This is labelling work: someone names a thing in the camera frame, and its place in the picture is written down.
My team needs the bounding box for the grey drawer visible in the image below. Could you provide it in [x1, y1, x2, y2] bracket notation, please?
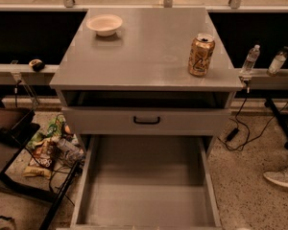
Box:
[59, 135, 222, 230]
[62, 107, 230, 136]

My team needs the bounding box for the grey drawer cabinet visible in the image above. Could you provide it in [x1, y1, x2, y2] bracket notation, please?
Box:
[51, 8, 242, 150]

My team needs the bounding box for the grey top drawer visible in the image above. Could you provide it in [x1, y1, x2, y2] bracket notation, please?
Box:
[62, 107, 230, 136]

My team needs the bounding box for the gold soda can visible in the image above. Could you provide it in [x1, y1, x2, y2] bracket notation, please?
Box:
[188, 33, 215, 78]

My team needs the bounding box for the crushed plastic bottle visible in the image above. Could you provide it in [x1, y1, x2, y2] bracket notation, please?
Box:
[57, 139, 85, 166]

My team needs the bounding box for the green snack bag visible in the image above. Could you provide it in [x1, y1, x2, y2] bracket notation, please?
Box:
[27, 114, 65, 150]

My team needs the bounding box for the white paper bowl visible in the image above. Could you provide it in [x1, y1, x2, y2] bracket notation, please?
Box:
[86, 14, 123, 36]

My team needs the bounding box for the chips snack bag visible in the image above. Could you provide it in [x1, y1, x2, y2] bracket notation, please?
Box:
[23, 138, 56, 179]

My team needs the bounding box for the clear water bottle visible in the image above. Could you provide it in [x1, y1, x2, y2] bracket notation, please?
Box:
[240, 44, 260, 74]

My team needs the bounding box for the black rolling stand leg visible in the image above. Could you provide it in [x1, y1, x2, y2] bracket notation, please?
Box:
[264, 97, 288, 150]

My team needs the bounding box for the grey sneaker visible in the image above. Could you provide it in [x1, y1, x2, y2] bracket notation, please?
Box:
[263, 167, 288, 188]

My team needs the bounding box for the black power cable with adapter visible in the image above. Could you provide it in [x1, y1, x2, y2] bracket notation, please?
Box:
[216, 80, 288, 152]

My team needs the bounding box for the black cable left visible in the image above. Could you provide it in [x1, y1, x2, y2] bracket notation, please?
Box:
[13, 79, 23, 108]

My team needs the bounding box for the black cart frame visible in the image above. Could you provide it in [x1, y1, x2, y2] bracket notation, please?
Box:
[0, 98, 80, 230]

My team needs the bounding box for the grey metal rail ledge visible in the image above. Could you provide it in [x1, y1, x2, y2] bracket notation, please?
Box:
[0, 64, 59, 85]

